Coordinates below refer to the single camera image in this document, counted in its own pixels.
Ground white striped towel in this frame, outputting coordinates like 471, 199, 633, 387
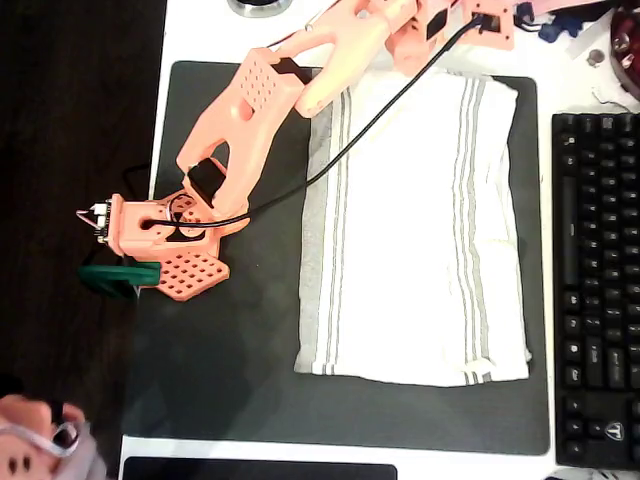
292, 68, 533, 388

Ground green plastic clamp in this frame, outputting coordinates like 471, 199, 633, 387
77, 260, 162, 302

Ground dark grey desk mat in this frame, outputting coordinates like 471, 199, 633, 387
119, 60, 551, 457

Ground black flat tablet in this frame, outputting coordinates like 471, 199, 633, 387
121, 455, 399, 480

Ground pink plush pig toy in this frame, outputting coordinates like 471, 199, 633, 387
0, 389, 109, 480

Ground round metal object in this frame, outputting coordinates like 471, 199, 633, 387
226, 0, 294, 19

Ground black computer keyboard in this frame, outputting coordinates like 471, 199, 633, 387
550, 111, 640, 471

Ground blue plastic object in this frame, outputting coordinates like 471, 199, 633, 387
537, 8, 584, 45

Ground dark red round object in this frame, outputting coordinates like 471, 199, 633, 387
608, 5, 640, 97

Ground small gripper camera board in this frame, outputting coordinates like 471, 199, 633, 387
75, 198, 114, 247

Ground black camera cable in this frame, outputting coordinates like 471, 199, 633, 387
147, 13, 490, 232

